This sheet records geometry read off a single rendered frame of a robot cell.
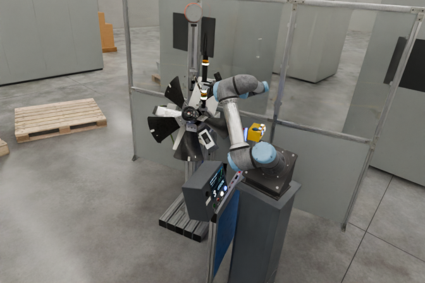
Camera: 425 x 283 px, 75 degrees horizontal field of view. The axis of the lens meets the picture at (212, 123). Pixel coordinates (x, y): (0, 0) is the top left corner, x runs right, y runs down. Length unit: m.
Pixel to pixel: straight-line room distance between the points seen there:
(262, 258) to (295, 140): 1.21
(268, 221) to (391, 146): 2.72
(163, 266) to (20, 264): 1.14
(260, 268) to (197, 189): 0.92
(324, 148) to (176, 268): 1.66
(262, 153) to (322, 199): 1.65
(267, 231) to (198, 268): 0.94
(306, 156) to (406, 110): 1.62
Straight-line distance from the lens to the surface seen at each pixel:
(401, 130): 4.10
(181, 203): 2.97
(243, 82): 1.56
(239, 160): 1.52
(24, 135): 4.62
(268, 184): 1.67
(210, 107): 2.36
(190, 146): 2.06
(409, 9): 2.48
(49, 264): 2.82
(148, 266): 2.60
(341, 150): 2.74
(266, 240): 1.85
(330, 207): 3.09
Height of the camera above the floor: 2.07
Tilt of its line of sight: 26 degrees down
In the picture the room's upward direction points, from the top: 4 degrees clockwise
